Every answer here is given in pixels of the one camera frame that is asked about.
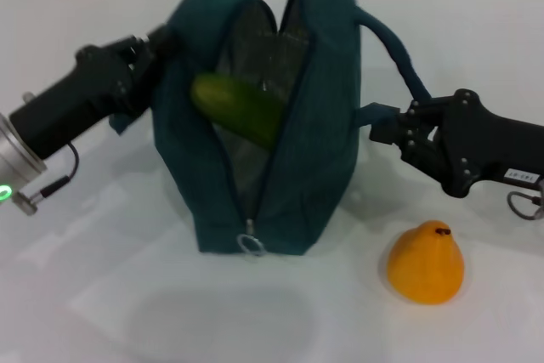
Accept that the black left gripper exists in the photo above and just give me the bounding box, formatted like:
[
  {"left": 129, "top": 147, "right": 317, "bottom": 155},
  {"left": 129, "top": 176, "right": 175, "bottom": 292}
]
[{"left": 8, "top": 24, "right": 180, "bottom": 160}]

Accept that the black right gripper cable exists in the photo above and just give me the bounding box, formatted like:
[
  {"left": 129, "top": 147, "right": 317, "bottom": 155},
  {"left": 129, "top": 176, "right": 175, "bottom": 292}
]
[{"left": 507, "top": 190, "right": 544, "bottom": 222}]

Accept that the orange-yellow pear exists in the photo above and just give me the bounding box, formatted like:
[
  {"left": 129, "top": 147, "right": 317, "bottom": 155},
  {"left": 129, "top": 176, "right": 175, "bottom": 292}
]
[{"left": 385, "top": 219, "right": 466, "bottom": 305}]

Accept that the silver cable connector plug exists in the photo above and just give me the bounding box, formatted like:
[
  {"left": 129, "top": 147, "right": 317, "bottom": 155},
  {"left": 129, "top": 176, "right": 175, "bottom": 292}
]
[{"left": 12, "top": 191, "right": 46, "bottom": 216}]

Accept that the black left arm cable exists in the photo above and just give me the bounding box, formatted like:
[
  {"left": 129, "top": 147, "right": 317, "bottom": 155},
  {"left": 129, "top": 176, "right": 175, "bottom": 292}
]
[{"left": 40, "top": 141, "right": 81, "bottom": 201}]

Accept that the green cucumber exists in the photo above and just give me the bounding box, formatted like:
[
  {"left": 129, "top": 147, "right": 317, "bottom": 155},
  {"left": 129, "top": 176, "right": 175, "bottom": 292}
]
[{"left": 190, "top": 73, "right": 286, "bottom": 151}]

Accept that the dark teal insulated bag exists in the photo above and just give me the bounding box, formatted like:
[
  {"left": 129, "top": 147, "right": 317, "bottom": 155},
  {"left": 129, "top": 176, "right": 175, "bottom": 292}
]
[{"left": 108, "top": 0, "right": 433, "bottom": 258}]

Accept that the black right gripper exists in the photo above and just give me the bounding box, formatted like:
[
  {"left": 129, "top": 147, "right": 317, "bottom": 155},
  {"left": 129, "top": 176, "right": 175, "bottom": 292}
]
[{"left": 368, "top": 88, "right": 544, "bottom": 199}]

